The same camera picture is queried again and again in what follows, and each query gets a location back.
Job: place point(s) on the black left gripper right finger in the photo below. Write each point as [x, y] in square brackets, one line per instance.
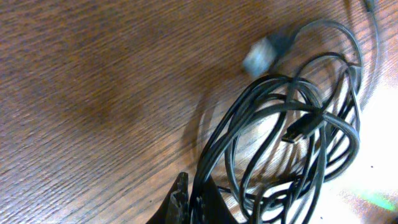
[210, 207]

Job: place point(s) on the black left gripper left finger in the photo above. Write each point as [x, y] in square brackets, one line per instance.
[174, 208]

